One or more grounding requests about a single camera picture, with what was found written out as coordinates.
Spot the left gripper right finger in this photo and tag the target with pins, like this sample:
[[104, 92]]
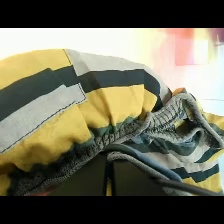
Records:
[[133, 180]]

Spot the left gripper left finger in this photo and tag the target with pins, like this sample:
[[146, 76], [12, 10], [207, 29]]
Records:
[[90, 180]]

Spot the yellow grey striped jacket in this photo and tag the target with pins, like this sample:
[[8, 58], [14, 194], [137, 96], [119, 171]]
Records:
[[110, 106]]

